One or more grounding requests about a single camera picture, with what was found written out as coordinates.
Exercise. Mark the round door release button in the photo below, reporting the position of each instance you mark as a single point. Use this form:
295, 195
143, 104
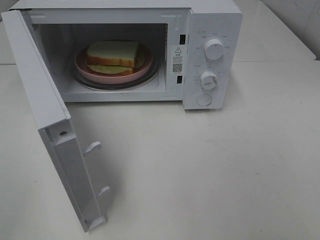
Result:
204, 100

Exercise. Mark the white bread sandwich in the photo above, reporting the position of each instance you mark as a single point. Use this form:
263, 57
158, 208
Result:
115, 57

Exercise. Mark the white microwave door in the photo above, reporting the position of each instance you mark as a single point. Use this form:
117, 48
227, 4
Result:
52, 117

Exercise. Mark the pink round plate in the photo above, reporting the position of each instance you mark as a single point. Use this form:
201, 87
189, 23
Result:
80, 63

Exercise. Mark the glass microwave turntable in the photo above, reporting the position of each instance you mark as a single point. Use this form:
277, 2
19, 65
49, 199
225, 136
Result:
151, 73

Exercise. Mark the white lower microwave knob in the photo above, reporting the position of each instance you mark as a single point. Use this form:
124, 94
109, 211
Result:
208, 80

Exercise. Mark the white microwave knob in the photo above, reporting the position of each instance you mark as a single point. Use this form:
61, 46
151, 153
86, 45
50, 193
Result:
208, 80
214, 48

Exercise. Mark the white warning label sticker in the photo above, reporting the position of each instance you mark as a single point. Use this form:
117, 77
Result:
177, 57

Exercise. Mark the white microwave oven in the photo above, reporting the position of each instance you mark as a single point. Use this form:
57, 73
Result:
68, 26

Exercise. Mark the white upper microwave knob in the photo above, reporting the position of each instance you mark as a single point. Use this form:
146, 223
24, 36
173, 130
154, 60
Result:
214, 48

